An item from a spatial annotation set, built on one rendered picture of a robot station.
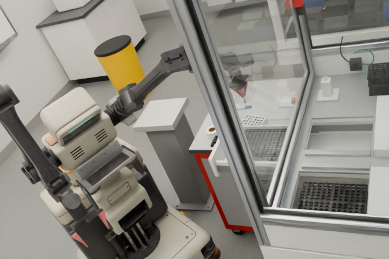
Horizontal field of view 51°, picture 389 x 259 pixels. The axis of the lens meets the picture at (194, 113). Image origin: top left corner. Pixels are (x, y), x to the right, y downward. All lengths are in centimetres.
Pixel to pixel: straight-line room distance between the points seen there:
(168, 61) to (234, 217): 129
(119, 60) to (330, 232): 328
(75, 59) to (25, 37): 61
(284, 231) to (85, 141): 92
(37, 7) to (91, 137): 374
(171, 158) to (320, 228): 158
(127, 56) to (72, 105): 256
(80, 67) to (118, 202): 347
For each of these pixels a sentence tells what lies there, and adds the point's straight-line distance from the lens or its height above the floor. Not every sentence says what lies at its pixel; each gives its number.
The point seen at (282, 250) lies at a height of 93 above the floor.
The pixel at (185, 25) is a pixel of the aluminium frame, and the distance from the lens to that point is 90.
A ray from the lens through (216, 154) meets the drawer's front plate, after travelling 181.
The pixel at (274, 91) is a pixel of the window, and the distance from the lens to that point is 95.
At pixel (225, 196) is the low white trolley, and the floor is 39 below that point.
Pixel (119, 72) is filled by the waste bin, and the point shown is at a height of 41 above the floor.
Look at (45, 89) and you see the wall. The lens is 525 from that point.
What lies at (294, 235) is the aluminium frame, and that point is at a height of 101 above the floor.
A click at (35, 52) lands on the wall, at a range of 522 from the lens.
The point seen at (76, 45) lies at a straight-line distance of 513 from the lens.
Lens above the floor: 203
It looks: 32 degrees down
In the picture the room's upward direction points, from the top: 22 degrees counter-clockwise
